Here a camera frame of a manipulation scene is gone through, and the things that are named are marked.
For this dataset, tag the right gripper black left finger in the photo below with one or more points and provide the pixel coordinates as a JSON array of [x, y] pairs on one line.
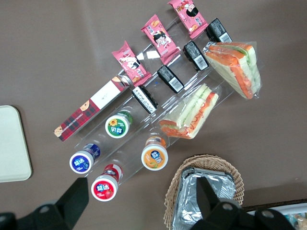
[[69, 206]]

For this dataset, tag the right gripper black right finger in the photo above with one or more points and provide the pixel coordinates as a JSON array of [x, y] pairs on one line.
[[208, 210]]

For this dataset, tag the triangle sandwich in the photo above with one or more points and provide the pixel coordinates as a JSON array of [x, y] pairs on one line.
[[192, 115], [239, 72]]

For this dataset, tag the cream rectangular tray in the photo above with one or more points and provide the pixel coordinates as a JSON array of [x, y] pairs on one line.
[[12, 143]]

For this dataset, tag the silver foil container stack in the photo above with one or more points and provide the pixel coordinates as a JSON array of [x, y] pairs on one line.
[[189, 198]]

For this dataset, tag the red gum tub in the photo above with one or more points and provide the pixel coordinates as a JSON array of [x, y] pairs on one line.
[[104, 188]]

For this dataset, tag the blue gum tub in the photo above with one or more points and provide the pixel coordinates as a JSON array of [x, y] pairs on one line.
[[81, 161]]

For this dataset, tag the oval wicker basket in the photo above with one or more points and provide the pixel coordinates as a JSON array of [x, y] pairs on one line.
[[206, 161]]

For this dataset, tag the orange gum tub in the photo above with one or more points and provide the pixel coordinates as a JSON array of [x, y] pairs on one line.
[[154, 157]]

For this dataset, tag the clear acrylic tiered shelf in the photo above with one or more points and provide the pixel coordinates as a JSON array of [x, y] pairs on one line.
[[134, 148]]

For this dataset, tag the white plastic snack bin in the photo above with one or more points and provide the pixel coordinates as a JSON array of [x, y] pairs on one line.
[[296, 209]]

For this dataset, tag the green gum tub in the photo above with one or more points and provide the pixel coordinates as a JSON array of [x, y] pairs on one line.
[[117, 126]]

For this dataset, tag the red plaid cookie box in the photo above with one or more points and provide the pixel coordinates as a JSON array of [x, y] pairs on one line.
[[96, 107]]

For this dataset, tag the small black barcode box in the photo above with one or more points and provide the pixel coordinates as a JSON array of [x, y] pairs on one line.
[[195, 56], [145, 99], [218, 30], [170, 79]]

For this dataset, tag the pink cartoon snack packet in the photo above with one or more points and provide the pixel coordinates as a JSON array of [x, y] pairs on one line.
[[130, 64], [159, 39], [188, 16]]

